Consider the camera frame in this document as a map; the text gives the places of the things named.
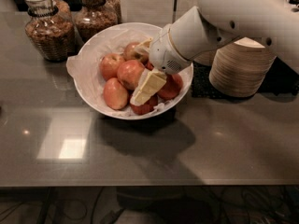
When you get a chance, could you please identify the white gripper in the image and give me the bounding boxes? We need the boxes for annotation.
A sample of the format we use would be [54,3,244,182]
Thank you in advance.
[130,24,192,106]

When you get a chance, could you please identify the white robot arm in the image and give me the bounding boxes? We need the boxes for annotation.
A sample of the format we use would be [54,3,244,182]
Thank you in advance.
[130,0,299,105]

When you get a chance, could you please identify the dark red back apple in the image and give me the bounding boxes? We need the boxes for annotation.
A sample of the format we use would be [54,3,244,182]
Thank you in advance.
[145,62,154,70]

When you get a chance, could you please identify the top back apple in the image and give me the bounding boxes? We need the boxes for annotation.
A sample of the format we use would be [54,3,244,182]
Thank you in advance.
[123,42,149,63]

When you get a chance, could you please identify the centre top apple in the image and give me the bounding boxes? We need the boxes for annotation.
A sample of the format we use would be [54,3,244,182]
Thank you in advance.
[117,60,145,91]

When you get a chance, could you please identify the right red apple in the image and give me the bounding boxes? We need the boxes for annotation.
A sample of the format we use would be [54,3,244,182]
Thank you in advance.
[158,74,183,100]

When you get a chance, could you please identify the left back apple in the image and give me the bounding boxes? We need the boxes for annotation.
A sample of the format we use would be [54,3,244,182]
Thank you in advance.
[99,53,125,80]

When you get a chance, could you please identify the white bowl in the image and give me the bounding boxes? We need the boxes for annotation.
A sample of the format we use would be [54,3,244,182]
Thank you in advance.
[72,21,194,121]

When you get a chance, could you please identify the front red apple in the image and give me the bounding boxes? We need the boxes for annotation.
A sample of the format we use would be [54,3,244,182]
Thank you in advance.
[130,95,158,115]

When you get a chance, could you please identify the front left apple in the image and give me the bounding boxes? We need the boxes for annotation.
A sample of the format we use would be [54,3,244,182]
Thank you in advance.
[103,77,129,110]

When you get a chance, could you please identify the left white box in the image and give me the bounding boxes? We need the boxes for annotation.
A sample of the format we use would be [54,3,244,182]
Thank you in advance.
[121,0,175,27]

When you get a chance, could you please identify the back stack paper bowls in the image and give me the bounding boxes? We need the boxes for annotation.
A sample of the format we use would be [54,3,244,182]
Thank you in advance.
[194,49,217,66]

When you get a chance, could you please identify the stack paper bowls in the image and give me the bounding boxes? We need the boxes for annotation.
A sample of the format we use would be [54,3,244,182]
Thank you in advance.
[194,49,217,66]
[209,37,276,98]

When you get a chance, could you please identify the middle glass cereal jar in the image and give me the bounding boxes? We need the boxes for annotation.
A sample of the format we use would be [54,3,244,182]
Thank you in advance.
[74,0,118,42]

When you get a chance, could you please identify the front stack paper bowls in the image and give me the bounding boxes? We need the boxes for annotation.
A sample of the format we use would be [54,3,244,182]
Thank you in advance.
[209,37,276,98]

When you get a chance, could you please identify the left glass cereal jar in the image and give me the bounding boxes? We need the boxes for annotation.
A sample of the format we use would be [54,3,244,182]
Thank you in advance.
[24,0,75,62]

